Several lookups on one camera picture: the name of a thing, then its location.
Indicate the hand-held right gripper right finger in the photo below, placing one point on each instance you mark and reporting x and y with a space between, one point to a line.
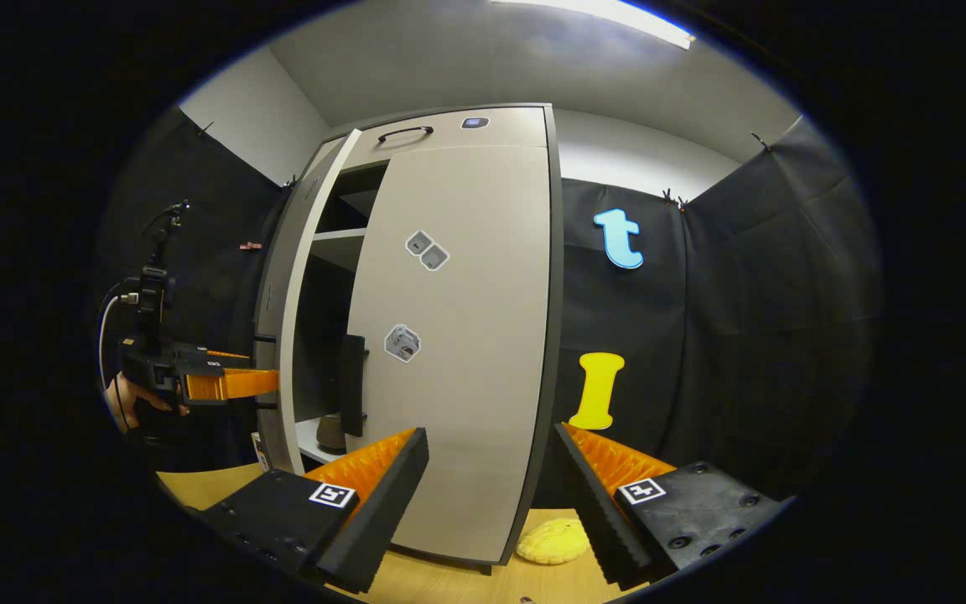
596 512

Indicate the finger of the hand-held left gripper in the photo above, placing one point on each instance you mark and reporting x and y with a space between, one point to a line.
223 356
231 384

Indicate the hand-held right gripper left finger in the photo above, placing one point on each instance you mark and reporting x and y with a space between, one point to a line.
382 512

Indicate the brown fuzzy shoe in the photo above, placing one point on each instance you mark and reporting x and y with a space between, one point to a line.
330 434

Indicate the white shoe cabinet door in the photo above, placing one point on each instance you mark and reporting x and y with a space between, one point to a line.
466 377
294 277

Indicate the white shoe cabinet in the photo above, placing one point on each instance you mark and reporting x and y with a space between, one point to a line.
336 239

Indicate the white cabinet drawer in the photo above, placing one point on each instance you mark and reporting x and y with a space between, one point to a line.
500 134

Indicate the yellow plush toy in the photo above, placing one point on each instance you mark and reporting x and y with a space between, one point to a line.
550 541

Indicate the white box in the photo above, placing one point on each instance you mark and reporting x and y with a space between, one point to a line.
260 453

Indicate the long ceiling light panel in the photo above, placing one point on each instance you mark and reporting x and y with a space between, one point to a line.
600 15

